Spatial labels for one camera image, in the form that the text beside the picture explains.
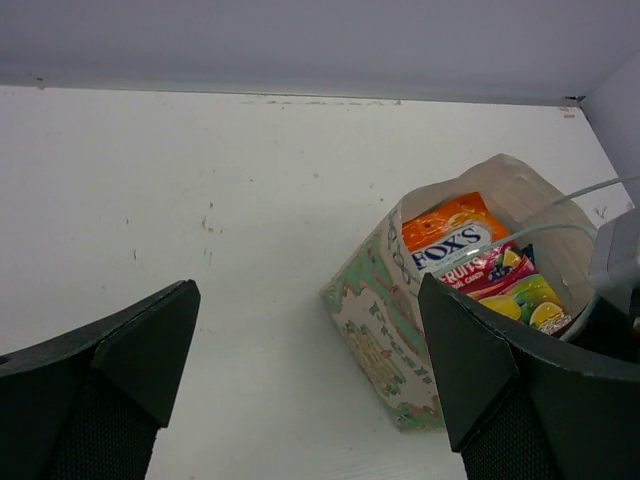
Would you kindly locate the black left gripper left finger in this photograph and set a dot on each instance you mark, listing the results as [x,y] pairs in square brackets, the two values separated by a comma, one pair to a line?
[88,404]

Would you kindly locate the orange Fox's fruits candy bag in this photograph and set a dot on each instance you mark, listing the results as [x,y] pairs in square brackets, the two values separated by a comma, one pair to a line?
[445,242]

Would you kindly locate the green patterned paper bag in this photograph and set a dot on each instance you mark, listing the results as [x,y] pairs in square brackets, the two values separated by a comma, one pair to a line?
[373,298]

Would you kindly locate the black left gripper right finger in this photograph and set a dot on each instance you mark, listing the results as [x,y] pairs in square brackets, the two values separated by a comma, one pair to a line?
[520,404]

